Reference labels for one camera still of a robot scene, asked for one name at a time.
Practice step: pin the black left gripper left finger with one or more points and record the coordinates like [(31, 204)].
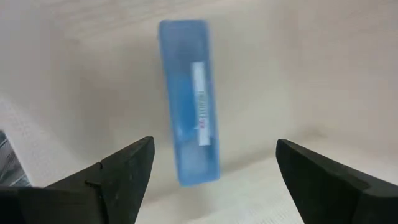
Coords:
[(93, 193)]

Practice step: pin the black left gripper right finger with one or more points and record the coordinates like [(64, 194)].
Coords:
[(335, 193)]

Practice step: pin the blue rectangular box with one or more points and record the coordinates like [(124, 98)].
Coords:
[(186, 109)]

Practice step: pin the white perforated plastic basket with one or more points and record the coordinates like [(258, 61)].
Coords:
[(280, 77)]

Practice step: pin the grey patterned cloth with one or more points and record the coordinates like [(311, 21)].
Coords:
[(11, 165)]

